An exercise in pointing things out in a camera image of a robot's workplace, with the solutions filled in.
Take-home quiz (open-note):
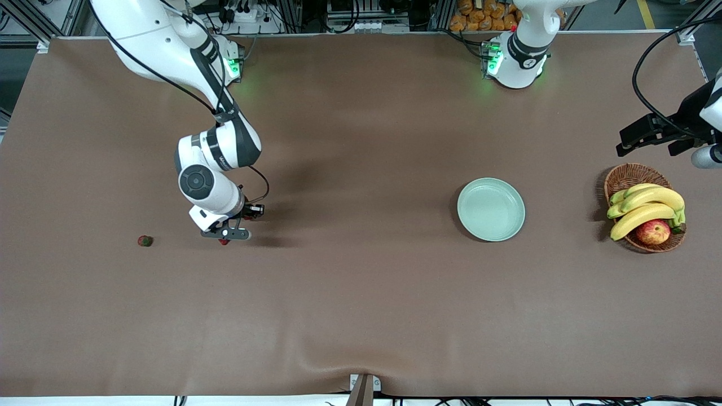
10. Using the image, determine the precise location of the pale green round plate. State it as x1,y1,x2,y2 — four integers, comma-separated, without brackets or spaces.
457,178,526,242

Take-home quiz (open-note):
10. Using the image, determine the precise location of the brown wicker basket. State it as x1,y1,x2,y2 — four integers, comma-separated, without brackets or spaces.
604,163,687,253

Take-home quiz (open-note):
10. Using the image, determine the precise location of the short yellow-green banana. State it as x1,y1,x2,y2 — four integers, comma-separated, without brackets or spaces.
610,183,663,206

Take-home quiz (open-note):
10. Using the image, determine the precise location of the yellow banana bunch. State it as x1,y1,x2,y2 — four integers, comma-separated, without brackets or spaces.
607,187,685,220

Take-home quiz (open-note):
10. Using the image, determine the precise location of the plump yellow banana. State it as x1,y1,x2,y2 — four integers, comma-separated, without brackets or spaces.
610,203,677,242

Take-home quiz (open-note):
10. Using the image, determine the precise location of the red apple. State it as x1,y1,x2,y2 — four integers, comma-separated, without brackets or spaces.
636,219,671,246

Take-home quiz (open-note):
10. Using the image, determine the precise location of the brown table mat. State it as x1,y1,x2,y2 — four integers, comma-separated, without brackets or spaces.
0,31,722,398

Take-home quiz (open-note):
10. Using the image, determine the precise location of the white power strip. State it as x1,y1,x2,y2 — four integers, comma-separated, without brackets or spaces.
221,0,283,34

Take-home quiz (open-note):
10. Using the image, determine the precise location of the bag of orange buns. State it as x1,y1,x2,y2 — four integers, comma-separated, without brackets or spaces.
450,0,522,32

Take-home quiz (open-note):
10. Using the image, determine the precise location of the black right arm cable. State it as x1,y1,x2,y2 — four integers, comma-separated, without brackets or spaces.
90,0,271,205

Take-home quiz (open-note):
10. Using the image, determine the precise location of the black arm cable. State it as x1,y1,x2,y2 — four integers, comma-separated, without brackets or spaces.
632,16,722,139
90,0,271,205

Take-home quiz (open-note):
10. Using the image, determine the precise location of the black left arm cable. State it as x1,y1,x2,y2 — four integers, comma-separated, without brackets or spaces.
632,16,722,139

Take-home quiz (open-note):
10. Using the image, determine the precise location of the grey metal mount bracket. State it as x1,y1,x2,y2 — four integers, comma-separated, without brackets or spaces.
349,373,382,406

